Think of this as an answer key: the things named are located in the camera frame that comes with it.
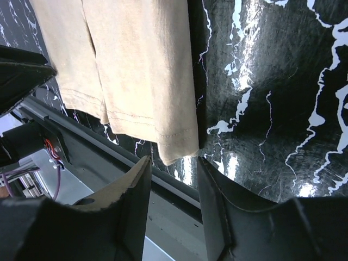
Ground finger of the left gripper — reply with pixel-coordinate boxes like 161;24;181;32
1;45;57;114

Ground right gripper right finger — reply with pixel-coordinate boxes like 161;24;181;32
197;158;347;260

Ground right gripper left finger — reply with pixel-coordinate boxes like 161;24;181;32
1;157;151;260

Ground beige t shirt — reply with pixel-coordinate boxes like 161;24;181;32
31;1;199;165

